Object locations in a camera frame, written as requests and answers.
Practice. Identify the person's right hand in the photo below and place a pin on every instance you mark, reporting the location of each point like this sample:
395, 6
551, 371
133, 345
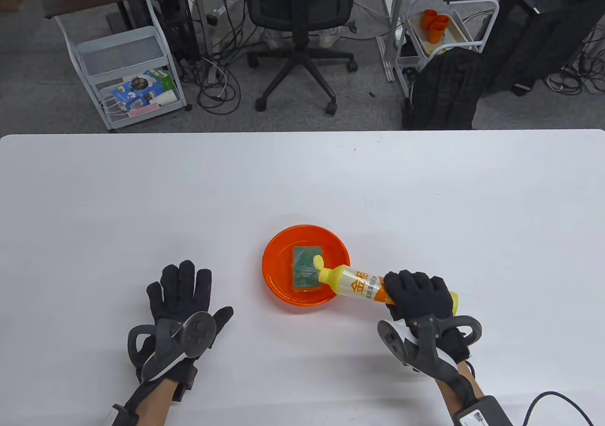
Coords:
420, 296

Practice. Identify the person's left hand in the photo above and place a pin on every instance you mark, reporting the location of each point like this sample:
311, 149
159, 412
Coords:
179, 293

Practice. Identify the yellow dish soap bottle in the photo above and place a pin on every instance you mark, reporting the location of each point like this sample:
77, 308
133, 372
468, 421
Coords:
350, 282

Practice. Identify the green sponge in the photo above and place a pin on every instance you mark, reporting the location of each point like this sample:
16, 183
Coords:
302, 265

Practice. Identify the person's left forearm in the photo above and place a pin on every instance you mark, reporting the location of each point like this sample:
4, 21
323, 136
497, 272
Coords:
151, 404

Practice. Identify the grey left hand controller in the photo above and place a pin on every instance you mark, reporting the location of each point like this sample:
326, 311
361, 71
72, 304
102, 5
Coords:
198, 334

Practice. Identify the grey hand controller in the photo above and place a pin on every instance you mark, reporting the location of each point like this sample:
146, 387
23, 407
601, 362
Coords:
198, 334
425, 355

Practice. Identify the grey right hand controller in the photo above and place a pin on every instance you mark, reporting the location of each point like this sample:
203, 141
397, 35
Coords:
425, 355

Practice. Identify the orange plastic bowl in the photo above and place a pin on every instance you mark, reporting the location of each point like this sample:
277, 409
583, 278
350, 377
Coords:
279, 270

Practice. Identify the pink packet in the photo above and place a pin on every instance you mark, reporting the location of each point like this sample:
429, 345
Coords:
142, 110

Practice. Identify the white paper cup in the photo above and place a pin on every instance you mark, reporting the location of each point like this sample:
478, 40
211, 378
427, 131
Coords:
168, 99

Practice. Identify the black backpack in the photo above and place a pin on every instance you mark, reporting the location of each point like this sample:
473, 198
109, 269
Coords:
444, 90

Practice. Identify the blue printed carton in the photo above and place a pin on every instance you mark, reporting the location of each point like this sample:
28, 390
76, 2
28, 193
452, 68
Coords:
134, 90

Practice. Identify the green packet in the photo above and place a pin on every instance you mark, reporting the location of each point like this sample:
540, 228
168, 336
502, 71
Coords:
165, 80

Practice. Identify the orange plastic cup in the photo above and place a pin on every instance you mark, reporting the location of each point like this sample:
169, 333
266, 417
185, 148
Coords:
429, 17
437, 33
443, 19

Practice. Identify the white cart with beige tray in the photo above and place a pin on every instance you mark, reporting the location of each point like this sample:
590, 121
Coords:
461, 31

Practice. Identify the black fabric cover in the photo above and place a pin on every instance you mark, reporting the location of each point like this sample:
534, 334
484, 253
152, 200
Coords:
534, 43

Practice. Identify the white metal table leg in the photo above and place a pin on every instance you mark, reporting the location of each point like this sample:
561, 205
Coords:
394, 19

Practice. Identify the black computer tower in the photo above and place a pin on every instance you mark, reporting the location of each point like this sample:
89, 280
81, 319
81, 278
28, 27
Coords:
175, 14

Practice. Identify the black office chair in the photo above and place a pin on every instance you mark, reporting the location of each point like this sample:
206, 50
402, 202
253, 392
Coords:
300, 0

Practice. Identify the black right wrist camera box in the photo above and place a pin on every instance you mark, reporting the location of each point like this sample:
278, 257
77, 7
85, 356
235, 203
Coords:
482, 414

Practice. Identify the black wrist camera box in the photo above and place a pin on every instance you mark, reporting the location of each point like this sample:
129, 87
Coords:
122, 414
482, 414

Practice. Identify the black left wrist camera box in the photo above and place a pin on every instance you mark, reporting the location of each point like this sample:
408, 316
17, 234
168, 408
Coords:
122, 414

